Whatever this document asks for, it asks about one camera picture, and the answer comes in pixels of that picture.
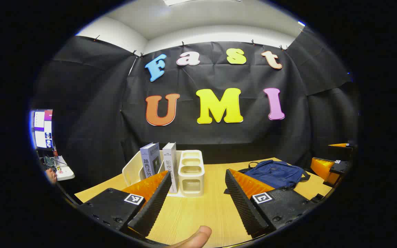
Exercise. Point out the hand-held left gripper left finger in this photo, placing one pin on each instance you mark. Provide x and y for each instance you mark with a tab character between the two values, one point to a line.
157	206

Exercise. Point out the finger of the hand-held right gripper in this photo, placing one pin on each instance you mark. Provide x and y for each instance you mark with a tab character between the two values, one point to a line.
338	172
345	145

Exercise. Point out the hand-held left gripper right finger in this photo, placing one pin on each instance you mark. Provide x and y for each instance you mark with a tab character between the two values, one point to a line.
241	206

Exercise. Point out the blue schoolbag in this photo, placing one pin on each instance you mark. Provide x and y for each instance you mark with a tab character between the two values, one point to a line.
274	174

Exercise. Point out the white book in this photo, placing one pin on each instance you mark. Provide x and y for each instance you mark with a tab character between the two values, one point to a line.
171	162

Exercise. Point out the grey-blue book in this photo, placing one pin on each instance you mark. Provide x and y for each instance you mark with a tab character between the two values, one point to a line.
149	160

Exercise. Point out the cream plastic bookshelf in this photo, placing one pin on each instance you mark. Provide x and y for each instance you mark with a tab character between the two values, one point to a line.
191	172

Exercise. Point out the black backdrop cloth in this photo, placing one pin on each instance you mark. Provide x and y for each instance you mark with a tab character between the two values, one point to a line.
219	137

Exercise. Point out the white side table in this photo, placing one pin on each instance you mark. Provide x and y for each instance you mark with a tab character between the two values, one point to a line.
65	175

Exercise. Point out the computer monitor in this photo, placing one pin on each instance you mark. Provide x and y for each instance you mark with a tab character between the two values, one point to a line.
41	120

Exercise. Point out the ceiling light panel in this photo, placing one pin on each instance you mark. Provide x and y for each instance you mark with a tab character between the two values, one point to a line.
184	1

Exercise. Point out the small black bracket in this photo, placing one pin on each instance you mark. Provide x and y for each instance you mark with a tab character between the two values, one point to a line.
317	198

